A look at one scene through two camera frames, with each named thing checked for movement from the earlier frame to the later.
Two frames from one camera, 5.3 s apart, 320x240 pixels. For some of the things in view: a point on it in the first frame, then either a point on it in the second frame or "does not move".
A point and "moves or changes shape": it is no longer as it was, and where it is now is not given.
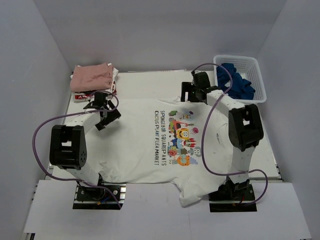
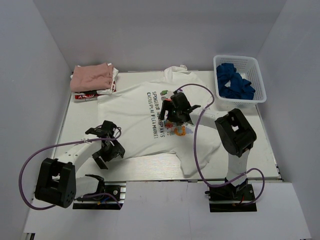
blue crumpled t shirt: [240, 88] does not move
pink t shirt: [91, 77] does not move
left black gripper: [107, 119] to [110, 152]
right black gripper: [187, 90] to [177, 117]
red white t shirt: [85, 95] does not move
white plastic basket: [249, 68] does not move
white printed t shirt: [168, 141] moves or changes shape
